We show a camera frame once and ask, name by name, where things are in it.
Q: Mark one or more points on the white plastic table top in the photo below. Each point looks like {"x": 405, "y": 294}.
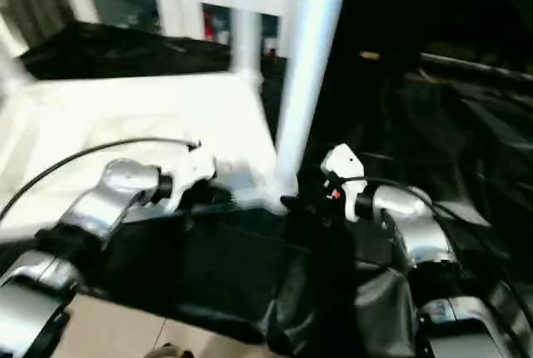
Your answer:
{"x": 125, "y": 112}

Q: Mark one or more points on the white plastic table leg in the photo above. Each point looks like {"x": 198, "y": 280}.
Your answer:
{"x": 245, "y": 41}
{"x": 10, "y": 54}
{"x": 308, "y": 62}

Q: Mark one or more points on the dark metal rod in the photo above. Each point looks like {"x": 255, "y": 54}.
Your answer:
{"x": 470, "y": 64}

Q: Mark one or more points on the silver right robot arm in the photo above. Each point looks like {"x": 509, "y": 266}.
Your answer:
{"x": 416, "y": 229}

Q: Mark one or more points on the dark left robot foot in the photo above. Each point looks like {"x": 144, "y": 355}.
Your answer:
{"x": 170, "y": 351}

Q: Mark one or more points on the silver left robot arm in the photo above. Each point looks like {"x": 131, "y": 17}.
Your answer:
{"x": 96, "y": 204}

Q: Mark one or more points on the black mat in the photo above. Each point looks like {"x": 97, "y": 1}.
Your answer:
{"x": 437, "y": 145}

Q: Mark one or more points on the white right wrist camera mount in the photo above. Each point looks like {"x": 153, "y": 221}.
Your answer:
{"x": 345, "y": 162}

